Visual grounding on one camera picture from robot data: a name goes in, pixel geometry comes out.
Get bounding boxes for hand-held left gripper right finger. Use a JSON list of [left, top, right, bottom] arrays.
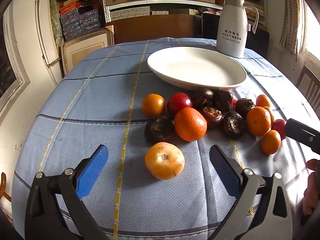
[[209, 144, 300, 240]]

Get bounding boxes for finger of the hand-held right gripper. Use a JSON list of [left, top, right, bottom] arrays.
[[285, 119, 320, 155]]

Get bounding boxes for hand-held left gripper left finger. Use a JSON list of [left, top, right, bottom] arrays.
[[24, 144, 109, 240]]

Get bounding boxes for large deep orange tangerine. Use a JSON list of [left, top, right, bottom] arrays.
[[246, 106, 272, 137], [174, 107, 208, 142]]

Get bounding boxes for dark brown water chestnut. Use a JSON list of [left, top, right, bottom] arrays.
[[222, 111, 247, 139], [235, 98, 256, 118], [144, 116, 175, 143], [212, 89, 234, 113], [192, 88, 214, 110], [201, 106, 223, 128]]

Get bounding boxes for large pale orange tangerine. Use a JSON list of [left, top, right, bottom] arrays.
[[144, 142, 185, 180]]

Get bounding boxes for white oval plate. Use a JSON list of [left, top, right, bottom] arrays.
[[147, 46, 247, 91]]

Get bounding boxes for person's right hand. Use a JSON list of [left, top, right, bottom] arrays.
[[302, 159, 320, 215]]

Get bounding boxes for wooden slatted chair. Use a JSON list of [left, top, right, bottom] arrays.
[[296, 65, 320, 102]]

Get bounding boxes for blue checked tablecloth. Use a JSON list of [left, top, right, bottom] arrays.
[[11, 37, 320, 240]]

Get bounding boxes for curved wooden chair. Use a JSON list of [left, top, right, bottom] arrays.
[[0, 172, 14, 227]]

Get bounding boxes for bright window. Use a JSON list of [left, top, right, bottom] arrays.
[[299, 0, 320, 63]]

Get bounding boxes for bamboo blind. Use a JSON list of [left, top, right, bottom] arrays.
[[279, 0, 304, 54]]

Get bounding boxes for white framed window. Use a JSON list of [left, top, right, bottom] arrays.
[[0, 0, 30, 113]]

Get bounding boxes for white thermos jug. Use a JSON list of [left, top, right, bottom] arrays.
[[215, 0, 259, 58]]

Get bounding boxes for white leaning door panel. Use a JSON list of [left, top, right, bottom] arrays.
[[35, 0, 63, 85]]

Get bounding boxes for stack of blue patterned boxes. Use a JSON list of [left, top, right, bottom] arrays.
[[59, 1, 103, 42]]

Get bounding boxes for brown wooden board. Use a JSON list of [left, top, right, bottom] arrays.
[[105, 14, 202, 45]]

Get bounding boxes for grey marble slab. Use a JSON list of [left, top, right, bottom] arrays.
[[49, 0, 66, 43]]

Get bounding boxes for white metal shelf rack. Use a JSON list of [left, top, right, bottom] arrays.
[[100, 0, 267, 25]]

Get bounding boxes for pale wooden picture frame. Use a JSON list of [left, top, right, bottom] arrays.
[[60, 27, 115, 75]]

